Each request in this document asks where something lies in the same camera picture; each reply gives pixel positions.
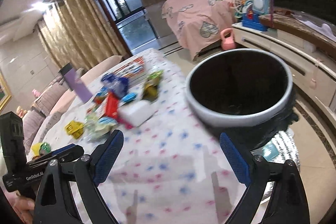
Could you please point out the colourful ferris wheel toy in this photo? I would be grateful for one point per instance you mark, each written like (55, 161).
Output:
(237, 7)

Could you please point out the pink sofa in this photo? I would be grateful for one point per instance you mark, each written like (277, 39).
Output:
(45, 112)

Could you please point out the white foam block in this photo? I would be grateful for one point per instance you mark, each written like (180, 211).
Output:
(136, 113)

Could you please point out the green gold snack pouch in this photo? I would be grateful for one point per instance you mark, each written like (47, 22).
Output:
(151, 86)

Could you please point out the light green wrapper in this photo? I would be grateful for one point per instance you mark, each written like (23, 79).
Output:
(95, 128)

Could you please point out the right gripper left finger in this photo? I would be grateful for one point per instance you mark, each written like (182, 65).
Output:
(55, 202)

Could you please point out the gold patterned curtain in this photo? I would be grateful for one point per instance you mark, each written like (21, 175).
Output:
(78, 32)

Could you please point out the blue plastic snack bag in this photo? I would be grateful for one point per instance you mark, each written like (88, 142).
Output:
(117, 85)

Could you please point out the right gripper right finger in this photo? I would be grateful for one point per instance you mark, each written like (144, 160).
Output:
(288, 201)

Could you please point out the pink heart-pattern furniture cover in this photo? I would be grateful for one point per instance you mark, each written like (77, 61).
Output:
(197, 23)

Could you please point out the balcony glass door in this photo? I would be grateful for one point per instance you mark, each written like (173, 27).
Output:
(131, 20)

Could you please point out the purple thermos bottle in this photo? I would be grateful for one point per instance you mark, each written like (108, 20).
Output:
(75, 83)

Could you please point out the yellow toy basket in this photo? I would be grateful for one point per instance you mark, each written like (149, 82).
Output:
(74, 129)

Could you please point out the silver foil floor mat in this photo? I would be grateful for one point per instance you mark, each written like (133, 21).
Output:
(280, 148)

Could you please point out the white floral tablecloth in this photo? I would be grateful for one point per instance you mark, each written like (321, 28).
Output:
(170, 169)

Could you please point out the pink kettlebell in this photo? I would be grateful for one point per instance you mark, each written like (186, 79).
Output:
(227, 37)

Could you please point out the blue toy machine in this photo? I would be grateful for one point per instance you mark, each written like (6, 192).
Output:
(252, 9)

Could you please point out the person's left hand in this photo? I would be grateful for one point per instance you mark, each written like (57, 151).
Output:
(23, 206)

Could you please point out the white TV cabinet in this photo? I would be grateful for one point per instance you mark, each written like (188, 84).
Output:
(313, 72)

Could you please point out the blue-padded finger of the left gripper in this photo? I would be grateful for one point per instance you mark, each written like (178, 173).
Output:
(64, 151)

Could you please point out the colourful children's book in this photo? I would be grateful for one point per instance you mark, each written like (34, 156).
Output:
(133, 68)

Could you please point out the crushed green can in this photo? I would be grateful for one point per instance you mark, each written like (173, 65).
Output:
(40, 149)

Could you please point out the small blue container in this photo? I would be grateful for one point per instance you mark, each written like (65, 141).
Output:
(129, 97)

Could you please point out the red snack box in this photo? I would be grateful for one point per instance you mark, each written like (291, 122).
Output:
(111, 106)

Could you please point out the black trash bin white rim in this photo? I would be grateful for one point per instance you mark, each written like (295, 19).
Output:
(245, 93)

